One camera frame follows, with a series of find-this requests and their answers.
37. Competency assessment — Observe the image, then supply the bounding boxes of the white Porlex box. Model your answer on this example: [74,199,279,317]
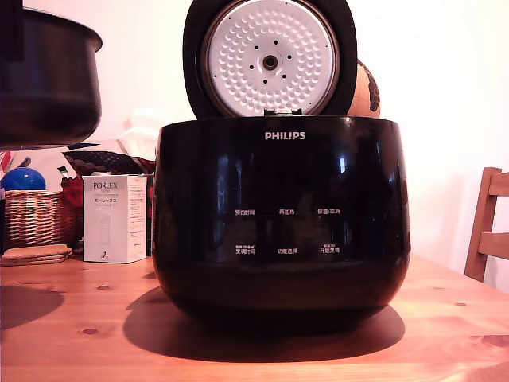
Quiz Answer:
[82,173,149,265]

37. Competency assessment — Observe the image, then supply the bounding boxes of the cork coaster stack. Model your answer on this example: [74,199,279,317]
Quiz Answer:
[0,244,74,267]

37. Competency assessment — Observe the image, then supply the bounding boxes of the black rice cooker pot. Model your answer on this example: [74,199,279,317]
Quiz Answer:
[0,6,104,148]

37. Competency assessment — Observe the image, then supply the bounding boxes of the red knitted item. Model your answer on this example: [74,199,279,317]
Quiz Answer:
[59,177,84,244]

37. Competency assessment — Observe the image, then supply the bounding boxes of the orange globe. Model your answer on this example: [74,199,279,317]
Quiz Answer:
[346,59,383,119]

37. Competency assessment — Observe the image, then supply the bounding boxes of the dark patterned cloth bag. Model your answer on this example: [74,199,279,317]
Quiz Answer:
[62,150,157,177]

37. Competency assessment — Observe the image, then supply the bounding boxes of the blue ball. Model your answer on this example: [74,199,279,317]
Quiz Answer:
[0,166,48,193]

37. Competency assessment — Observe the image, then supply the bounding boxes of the black Philips rice cooker base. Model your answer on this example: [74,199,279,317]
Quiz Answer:
[152,115,412,336]

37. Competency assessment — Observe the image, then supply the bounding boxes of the wicker basket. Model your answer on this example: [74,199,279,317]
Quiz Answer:
[0,189,84,251]

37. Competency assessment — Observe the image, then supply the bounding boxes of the black rice cooker lid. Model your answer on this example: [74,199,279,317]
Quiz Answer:
[182,0,358,120]

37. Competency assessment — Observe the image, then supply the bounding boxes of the white plastic bag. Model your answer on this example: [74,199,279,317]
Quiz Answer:
[117,107,170,161]

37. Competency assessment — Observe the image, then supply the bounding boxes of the wooden chair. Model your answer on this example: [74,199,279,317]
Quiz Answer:
[464,166,509,284]

